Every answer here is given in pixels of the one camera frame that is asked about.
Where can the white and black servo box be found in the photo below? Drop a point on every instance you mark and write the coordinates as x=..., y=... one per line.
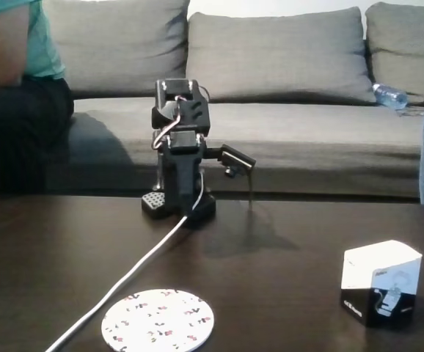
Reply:
x=377, y=271

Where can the grey fabric sofa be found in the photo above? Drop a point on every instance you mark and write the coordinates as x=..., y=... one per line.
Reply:
x=292, y=132

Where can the grey sofa back cushion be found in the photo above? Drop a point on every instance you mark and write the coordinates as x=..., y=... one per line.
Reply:
x=120, y=44
x=274, y=55
x=406, y=47

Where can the round cartoon print coaster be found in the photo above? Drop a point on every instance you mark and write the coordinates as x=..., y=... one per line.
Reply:
x=157, y=319

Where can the clear plastic water bottle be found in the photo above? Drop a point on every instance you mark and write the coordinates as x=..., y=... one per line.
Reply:
x=390, y=96

